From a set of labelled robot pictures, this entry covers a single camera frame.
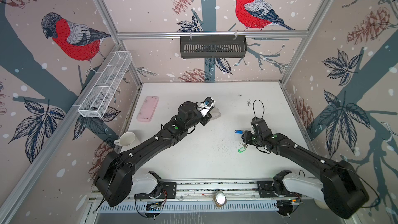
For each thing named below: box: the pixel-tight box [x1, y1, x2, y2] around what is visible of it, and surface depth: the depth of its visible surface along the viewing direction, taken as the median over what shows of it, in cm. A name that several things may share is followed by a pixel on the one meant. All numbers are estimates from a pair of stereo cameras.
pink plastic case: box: [136, 95, 160, 123], surface depth 106 cm
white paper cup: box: [113, 131, 136, 147], surface depth 83 cm
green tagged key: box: [237, 142, 248, 153], surface depth 89 cm
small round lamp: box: [212, 190, 227, 208], surface depth 64 cm
